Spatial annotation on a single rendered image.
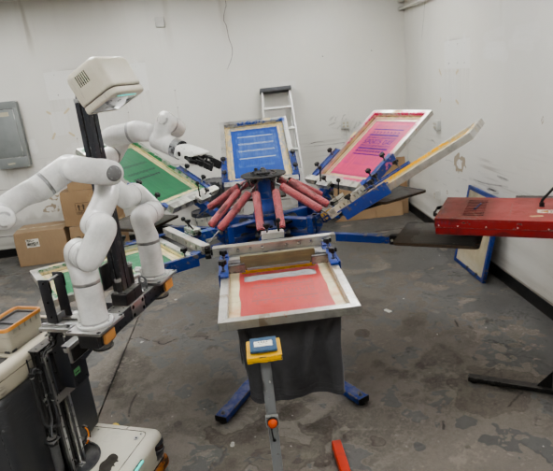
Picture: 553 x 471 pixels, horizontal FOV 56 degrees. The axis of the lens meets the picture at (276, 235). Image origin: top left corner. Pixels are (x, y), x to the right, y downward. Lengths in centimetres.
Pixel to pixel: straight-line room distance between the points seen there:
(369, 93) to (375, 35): 68
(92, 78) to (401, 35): 545
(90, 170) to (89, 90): 28
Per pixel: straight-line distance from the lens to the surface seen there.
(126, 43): 677
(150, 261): 226
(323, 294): 236
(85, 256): 179
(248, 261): 265
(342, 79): 677
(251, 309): 229
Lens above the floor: 192
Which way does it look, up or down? 17 degrees down
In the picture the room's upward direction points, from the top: 6 degrees counter-clockwise
